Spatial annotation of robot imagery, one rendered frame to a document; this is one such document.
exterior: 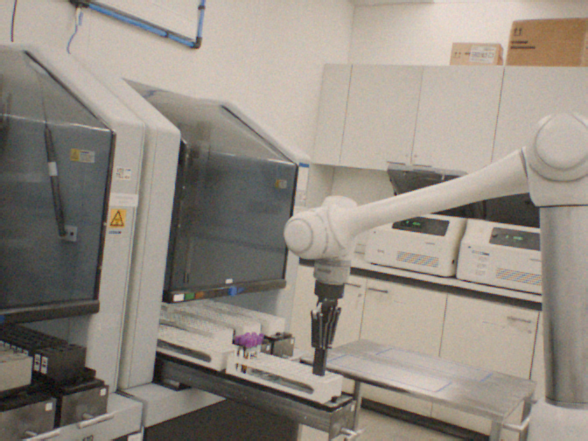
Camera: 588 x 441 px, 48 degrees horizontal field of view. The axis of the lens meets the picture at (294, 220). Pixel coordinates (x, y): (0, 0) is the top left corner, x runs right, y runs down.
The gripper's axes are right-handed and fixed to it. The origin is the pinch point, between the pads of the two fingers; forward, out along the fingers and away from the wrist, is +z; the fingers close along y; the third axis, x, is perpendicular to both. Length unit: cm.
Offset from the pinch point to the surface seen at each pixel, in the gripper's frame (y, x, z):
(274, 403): 6.8, -7.6, 11.6
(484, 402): -31.1, 34.1, 8.0
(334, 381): 0.1, 4.8, 4.0
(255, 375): 3.3, -16.2, 7.3
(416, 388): -26.6, 16.7, 8.0
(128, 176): 26, -46, -40
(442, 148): -258, -65, -78
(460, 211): -276, -53, -40
